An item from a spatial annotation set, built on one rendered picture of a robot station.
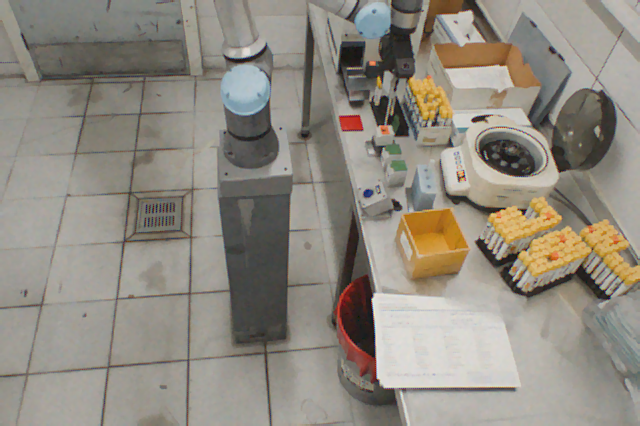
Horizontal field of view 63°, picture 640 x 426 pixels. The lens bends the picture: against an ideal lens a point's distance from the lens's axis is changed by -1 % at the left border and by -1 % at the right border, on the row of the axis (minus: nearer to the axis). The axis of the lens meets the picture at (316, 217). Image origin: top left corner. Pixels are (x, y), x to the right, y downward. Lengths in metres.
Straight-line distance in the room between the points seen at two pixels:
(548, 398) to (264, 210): 0.85
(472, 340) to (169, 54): 2.55
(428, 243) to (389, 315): 0.25
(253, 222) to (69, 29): 2.06
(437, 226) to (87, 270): 1.60
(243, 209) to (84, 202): 1.37
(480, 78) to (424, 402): 1.11
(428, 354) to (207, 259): 1.40
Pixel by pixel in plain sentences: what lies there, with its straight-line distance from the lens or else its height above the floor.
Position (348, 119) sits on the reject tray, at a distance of 1.69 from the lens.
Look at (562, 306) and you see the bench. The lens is 1.42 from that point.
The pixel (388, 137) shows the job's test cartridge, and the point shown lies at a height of 0.94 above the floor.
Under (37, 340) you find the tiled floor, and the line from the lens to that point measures 2.38.
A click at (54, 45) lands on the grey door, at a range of 3.41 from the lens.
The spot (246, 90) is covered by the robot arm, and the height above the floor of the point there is 1.17.
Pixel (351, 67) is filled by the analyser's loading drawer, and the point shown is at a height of 0.92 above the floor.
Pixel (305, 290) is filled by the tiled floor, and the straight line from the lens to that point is 2.30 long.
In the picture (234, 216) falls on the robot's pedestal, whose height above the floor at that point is 0.79.
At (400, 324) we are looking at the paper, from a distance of 1.23.
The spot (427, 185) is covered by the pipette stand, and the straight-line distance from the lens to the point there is 1.39.
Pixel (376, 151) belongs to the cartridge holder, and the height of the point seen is 0.89.
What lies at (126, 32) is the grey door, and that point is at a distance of 3.28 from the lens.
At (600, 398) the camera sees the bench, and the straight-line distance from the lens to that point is 1.34.
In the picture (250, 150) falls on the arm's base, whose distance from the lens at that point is 1.38.
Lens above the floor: 1.95
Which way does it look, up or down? 50 degrees down
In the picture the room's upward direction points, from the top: 5 degrees clockwise
